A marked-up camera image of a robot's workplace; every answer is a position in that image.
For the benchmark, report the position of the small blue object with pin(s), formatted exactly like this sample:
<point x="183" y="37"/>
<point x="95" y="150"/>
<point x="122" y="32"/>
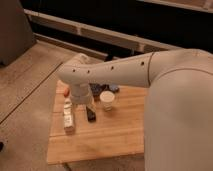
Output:
<point x="114" y="88"/>

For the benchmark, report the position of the white plastic bottle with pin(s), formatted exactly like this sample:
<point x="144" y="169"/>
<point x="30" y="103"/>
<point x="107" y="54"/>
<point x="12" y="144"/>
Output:
<point x="68" y="116"/>

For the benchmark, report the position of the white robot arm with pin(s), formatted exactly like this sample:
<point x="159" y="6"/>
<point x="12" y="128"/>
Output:
<point x="178" y="111"/>

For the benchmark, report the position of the grey cabinet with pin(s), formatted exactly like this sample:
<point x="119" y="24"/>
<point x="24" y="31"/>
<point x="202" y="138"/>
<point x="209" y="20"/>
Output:
<point x="16" y="35"/>

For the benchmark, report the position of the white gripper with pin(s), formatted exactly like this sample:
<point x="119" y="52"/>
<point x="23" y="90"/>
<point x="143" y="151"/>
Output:
<point x="80" y="94"/>

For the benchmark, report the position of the wooden table board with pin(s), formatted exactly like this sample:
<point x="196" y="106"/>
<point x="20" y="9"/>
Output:
<point x="116" y="132"/>

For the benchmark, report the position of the orange carrot toy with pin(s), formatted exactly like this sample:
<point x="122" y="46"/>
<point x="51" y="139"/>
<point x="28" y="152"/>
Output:
<point x="66" y="92"/>

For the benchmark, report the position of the white paper cup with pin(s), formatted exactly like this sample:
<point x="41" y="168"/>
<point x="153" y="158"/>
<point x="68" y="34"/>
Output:
<point x="107" y="98"/>

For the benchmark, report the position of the dark ceramic bowl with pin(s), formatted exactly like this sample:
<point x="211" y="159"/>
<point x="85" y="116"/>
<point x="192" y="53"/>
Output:
<point x="97" y="89"/>

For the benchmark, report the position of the black remote control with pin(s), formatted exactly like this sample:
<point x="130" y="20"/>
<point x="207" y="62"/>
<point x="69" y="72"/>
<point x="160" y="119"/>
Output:
<point x="91" y="115"/>

